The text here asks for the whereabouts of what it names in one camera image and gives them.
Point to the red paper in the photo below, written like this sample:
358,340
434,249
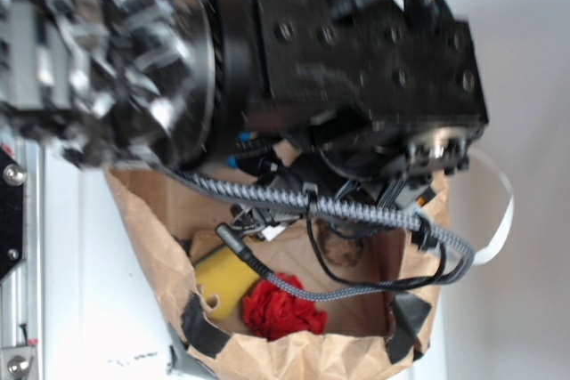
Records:
272,313

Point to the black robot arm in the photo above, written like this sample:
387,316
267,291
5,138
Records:
377,88

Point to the brown pine cone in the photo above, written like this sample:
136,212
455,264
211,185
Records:
336,250

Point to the yellow sponge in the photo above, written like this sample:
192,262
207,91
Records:
224,280

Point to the brown paper bag tray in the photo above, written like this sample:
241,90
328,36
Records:
366,337

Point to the black metal bracket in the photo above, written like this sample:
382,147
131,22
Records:
13,179

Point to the aluminium frame rail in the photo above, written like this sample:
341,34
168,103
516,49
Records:
22,292

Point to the silver corner bracket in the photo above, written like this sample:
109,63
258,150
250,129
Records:
19,363

